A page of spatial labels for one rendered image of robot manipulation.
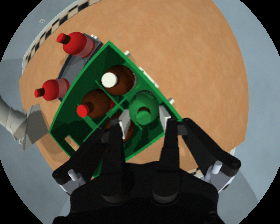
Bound red bottle with pink label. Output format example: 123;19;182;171
34;78;69;101
57;32;95;58

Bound brown bottle with green cap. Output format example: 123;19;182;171
106;108;135;142

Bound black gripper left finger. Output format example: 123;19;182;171
52;109;131;203

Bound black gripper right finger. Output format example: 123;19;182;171
152;106;241;203

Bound green bottle with light green label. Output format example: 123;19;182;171
128;90;160;125

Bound brown bottle with red cap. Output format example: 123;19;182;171
77;88;116;118

